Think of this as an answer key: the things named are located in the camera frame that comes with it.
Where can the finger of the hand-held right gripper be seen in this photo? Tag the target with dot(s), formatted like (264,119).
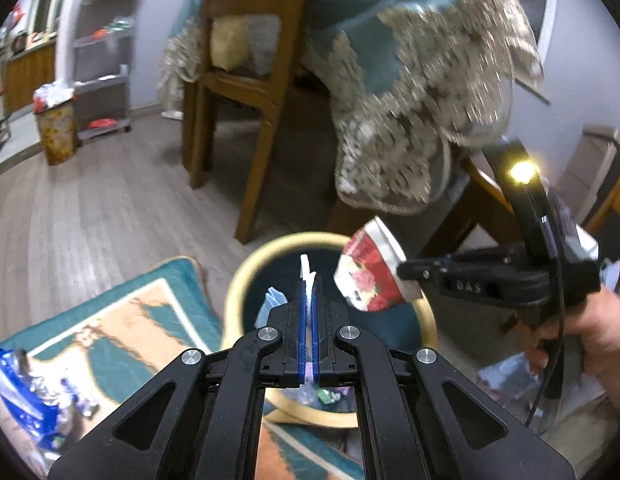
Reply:
(422,270)
(490,252)

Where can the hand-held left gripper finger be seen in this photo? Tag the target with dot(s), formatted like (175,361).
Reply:
(304,345)
(316,345)

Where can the red floral paper cup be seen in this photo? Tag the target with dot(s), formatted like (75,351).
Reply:
(370,270)

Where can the yellow and teal bin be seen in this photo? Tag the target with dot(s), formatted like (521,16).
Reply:
(390,332)

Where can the floral trash can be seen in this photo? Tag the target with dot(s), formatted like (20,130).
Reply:
(57,130)

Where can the person's right hand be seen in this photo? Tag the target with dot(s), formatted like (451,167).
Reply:
(607,340)

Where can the wooden table leg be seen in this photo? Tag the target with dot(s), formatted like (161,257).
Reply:
(472,200)

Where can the cardboard box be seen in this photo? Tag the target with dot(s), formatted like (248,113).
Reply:
(590,165)

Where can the printed teal and beige mat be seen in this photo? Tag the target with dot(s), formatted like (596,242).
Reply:
(139,320)

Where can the wooden chair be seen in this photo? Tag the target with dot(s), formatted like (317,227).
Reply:
(255,95)

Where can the teal lace tablecloth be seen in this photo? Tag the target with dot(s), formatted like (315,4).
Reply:
(370,20)

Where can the white power strip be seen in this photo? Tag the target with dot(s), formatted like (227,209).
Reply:
(172,115)

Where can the blue wet wipes packet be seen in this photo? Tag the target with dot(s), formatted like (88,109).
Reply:
(19,400)

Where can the yellow bag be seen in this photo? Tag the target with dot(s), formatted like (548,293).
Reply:
(229,42)

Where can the orange packet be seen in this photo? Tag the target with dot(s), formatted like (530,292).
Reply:
(102,123)

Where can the grey shelf cart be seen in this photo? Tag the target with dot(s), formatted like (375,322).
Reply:
(104,85)

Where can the wooden kitchen cabinet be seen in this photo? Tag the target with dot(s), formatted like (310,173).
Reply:
(29,75)

